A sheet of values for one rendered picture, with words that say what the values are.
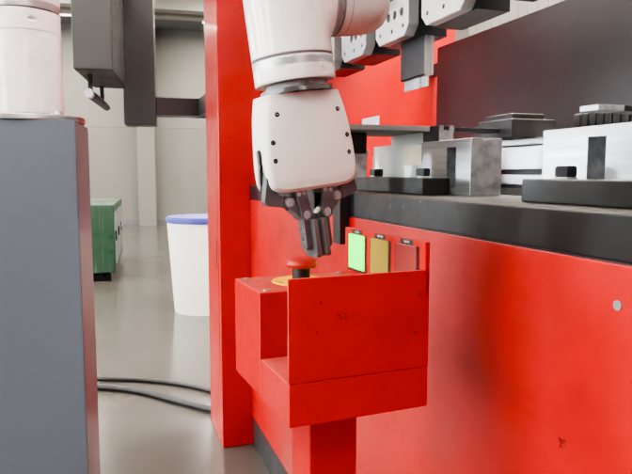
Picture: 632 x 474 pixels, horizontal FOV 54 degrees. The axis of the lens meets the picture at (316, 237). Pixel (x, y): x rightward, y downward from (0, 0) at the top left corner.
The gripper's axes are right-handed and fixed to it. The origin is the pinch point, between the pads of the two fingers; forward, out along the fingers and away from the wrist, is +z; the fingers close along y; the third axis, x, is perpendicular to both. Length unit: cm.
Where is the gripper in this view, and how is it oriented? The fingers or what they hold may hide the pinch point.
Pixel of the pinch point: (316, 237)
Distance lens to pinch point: 66.2
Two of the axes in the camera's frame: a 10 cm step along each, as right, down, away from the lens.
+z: 1.3, 9.8, 1.2
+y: -9.0, 1.7, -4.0
